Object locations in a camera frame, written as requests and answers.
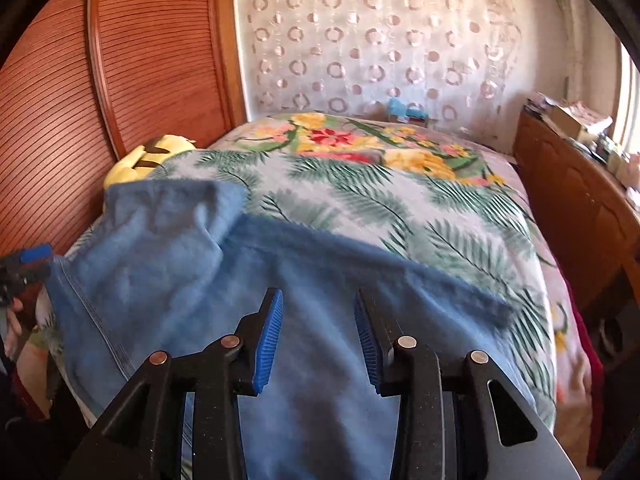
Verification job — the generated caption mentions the long wooden cabinet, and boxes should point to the long wooden cabinet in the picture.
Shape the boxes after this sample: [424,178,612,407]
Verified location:
[512,107,640,311]

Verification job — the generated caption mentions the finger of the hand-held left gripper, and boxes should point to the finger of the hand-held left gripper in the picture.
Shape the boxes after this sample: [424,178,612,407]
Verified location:
[9,243,54,267]
[0,260,52,292]

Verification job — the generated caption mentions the sheer circle-pattern curtain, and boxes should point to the sheer circle-pattern curtain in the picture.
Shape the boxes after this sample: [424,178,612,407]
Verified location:
[232,0,521,128]

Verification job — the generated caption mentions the slatted wooden wardrobe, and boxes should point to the slatted wooden wardrobe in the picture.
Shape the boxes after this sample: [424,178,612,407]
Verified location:
[0,0,248,261]

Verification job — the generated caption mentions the leaf-print blanket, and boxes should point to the leaf-print blanket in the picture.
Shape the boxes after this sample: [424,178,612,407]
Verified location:
[30,147,558,411]

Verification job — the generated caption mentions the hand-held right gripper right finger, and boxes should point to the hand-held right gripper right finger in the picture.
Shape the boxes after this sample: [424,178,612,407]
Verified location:
[352,289,583,480]

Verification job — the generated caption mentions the small cardboard box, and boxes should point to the small cardboard box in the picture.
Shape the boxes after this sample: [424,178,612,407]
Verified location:
[387,110,434,129]

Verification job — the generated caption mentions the open cardboard box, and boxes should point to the open cardboard box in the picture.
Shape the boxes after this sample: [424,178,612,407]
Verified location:
[542,105,591,139]

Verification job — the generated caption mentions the blue denim pants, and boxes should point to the blue denim pants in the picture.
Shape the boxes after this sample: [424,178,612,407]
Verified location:
[45,177,538,480]

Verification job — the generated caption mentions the bundled pale window curtain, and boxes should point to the bundled pale window curtain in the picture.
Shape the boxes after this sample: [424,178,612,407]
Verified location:
[557,0,593,93]

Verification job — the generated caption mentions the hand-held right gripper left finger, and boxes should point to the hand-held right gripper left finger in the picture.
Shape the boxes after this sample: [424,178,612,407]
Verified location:
[60,287,285,480]

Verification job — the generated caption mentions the wood-framed window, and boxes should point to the wood-framed window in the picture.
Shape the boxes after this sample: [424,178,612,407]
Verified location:
[612,35,640,161]

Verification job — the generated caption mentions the yellow plush toy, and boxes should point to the yellow plush toy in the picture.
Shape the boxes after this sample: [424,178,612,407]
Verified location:
[102,134,196,189]

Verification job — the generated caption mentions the floral paper sheet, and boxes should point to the floral paper sheet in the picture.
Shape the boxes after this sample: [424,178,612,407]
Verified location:
[570,101,614,129]

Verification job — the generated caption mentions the person's left hand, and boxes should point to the person's left hand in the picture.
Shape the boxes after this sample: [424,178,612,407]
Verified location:
[0,296,27,361]

